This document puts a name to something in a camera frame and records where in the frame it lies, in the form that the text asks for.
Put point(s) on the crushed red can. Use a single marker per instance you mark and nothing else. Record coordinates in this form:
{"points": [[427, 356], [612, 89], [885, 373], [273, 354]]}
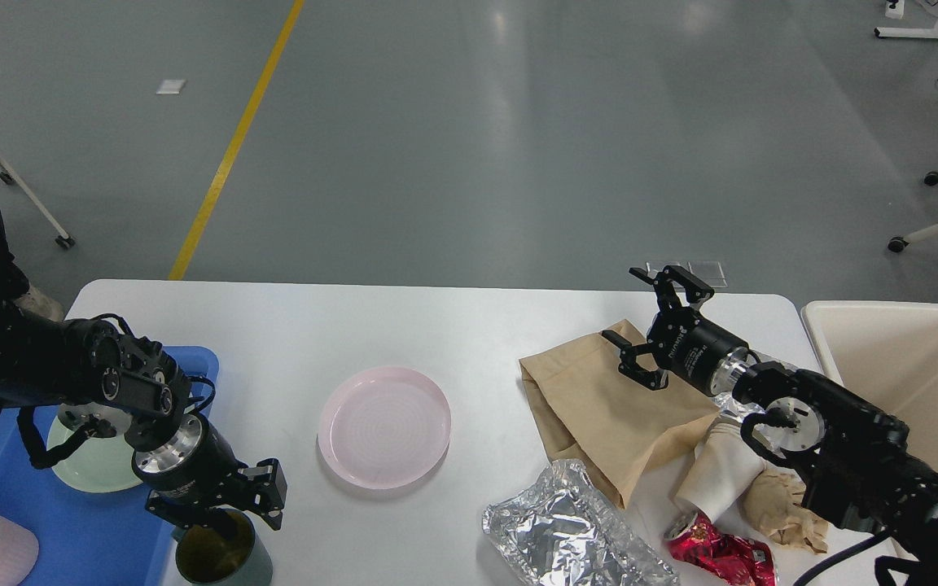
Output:
{"points": [[694, 539]]}

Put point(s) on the crumpled aluminium foil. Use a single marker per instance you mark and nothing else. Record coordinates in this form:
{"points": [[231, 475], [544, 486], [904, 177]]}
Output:
{"points": [[562, 530]]}

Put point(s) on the grey-green mug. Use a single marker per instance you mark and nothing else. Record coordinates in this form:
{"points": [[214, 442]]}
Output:
{"points": [[205, 557]]}

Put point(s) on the crushed white paper cup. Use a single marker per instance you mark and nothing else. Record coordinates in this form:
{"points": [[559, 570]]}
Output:
{"points": [[724, 468]]}

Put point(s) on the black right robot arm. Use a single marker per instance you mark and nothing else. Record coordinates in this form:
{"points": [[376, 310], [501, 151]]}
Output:
{"points": [[852, 456]]}

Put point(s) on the brown paper bag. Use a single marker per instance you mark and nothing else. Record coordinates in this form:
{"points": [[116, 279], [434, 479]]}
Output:
{"points": [[585, 409]]}

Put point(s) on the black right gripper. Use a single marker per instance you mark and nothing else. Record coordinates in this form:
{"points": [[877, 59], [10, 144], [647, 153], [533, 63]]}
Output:
{"points": [[681, 340]]}

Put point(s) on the light green plate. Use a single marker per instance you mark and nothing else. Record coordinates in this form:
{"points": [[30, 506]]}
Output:
{"points": [[100, 465]]}

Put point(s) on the crumpled brown paper ball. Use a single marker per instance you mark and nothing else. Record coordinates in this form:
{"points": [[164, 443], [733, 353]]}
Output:
{"points": [[773, 506]]}

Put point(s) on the pink plate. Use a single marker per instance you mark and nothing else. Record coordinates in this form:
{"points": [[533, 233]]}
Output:
{"points": [[385, 428]]}

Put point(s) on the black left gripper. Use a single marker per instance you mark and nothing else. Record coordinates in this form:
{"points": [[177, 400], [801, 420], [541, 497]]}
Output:
{"points": [[191, 469]]}

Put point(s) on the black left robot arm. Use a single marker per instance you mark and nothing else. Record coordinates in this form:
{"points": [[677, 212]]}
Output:
{"points": [[74, 380]]}

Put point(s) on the beige plastic bin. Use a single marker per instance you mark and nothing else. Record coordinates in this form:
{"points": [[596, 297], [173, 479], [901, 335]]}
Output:
{"points": [[886, 353]]}

